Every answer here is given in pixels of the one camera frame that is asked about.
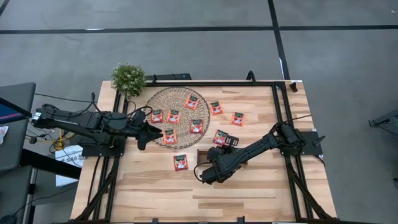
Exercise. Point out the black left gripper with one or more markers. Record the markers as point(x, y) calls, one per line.
point(133, 129)

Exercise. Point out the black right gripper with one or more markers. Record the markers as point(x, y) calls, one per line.
point(220, 165)

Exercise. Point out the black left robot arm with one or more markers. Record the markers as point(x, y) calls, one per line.
point(71, 124)

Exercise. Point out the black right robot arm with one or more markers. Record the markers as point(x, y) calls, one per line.
point(264, 143)

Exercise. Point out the wooden three-compartment box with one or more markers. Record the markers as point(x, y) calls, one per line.
point(202, 155)

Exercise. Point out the round woven placemat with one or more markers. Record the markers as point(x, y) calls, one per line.
point(183, 132)

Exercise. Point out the black clamp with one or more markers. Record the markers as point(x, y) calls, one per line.
point(250, 76)
point(154, 78)

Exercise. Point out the green potted plant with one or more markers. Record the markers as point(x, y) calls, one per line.
point(128, 79)

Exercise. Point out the long black electronics box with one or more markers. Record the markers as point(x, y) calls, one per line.
point(174, 76)

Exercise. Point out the white paper sheet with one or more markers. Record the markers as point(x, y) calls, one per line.
point(70, 155)

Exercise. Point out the black desk beam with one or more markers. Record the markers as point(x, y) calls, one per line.
point(46, 163)

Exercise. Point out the grey desk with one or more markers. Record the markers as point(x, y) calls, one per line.
point(18, 93)

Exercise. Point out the blue screen panel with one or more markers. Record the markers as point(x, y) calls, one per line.
point(9, 113)

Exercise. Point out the small white cloth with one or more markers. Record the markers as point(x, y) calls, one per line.
point(3, 133)

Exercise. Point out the grey chair base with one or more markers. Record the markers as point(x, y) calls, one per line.
point(387, 119)

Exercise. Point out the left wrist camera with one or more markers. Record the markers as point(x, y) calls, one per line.
point(140, 117)

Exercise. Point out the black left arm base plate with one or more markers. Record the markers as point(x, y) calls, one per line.
point(93, 152)

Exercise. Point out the black mount block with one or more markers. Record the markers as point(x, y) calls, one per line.
point(241, 219)
point(154, 220)

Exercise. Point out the black aluminium table frame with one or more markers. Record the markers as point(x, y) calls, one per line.
point(217, 84)

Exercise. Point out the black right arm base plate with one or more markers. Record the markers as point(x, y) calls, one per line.
point(311, 140)

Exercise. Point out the small black corner bracket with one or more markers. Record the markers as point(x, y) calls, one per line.
point(293, 87)

